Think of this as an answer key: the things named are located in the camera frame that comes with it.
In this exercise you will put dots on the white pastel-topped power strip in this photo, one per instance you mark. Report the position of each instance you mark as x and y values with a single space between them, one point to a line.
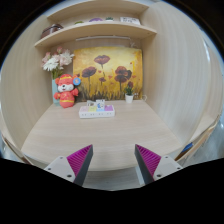
96 112

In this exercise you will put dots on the light blue vase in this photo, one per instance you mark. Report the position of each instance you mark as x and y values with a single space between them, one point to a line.
55 91

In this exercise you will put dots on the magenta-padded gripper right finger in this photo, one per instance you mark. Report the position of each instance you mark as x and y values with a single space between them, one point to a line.
149 163

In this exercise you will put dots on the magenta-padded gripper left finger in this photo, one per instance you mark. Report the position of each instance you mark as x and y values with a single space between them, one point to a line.
78 163

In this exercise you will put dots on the yellow poppy flower painting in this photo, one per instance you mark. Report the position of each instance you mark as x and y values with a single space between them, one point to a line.
110 71

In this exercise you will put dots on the red plush toy figure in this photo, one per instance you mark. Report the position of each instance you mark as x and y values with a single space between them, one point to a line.
66 91

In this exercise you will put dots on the white light bar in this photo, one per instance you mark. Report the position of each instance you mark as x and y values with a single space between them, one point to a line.
103 38

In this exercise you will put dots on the pink and white flower bouquet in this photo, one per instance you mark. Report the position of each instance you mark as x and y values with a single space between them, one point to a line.
56 61

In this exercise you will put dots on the wooden shelf unit with items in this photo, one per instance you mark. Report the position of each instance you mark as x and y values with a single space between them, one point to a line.
96 30

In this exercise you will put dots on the small potted green plant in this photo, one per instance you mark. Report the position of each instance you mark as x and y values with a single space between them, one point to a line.
129 95

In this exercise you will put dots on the white plug adapter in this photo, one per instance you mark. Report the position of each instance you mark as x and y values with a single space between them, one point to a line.
90 103

